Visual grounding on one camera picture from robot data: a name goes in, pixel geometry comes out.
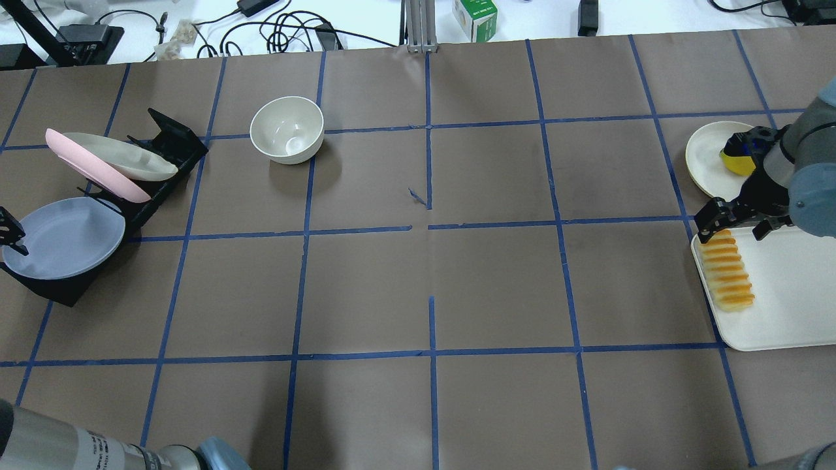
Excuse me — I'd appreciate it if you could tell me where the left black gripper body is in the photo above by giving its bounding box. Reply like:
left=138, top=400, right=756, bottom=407
left=0, top=206, right=25, bottom=245

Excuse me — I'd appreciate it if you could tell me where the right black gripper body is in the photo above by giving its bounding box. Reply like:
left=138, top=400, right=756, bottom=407
left=694, top=125, right=794, bottom=233

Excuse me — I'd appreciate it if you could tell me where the sliced yellow bread loaf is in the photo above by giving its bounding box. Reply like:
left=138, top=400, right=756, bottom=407
left=696, top=230, right=756, bottom=312

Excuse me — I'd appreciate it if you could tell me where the blue plate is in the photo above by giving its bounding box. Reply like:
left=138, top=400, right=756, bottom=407
left=2, top=196, right=126, bottom=280

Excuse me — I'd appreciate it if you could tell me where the green white box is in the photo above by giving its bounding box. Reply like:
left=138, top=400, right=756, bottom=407
left=452, top=0, right=498, bottom=42

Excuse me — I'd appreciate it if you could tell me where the yellow lemon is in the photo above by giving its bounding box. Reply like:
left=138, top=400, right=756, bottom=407
left=719, top=149, right=756, bottom=178

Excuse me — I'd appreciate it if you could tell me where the black dish rack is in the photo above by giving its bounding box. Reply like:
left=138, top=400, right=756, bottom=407
left=2, top=109, right=207, bottom=307

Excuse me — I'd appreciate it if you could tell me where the cream bowl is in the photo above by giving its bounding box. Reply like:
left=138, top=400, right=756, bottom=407
left=249, top=96, right=325, bottom=165

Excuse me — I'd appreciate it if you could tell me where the aluminium frame post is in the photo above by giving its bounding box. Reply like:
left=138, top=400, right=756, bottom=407
left=400, top=1, right=438, bottom=54

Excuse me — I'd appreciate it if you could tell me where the pink plate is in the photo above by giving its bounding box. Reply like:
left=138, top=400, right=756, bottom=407
left=45, top=129, right=152, bottom=203

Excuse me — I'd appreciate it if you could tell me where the cream plate with lemon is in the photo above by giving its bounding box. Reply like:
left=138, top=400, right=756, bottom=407
left=686, top=120, right=753, bottom=200

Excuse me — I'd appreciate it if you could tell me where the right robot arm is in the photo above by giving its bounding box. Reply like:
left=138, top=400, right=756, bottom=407
left=695, top=81, right=835, bottom=244

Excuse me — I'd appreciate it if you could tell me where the cream rectangular tray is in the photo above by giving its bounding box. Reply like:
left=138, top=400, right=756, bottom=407
left=709, top=227, right=835, bottom=351

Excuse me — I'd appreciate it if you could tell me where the cream plate in rack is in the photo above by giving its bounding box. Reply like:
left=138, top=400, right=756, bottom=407
left=64, top=132, right=178, bottom=181

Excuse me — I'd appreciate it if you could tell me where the black power adapter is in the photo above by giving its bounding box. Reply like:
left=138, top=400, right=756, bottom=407
left=236, top=0, right=280, bottom=18

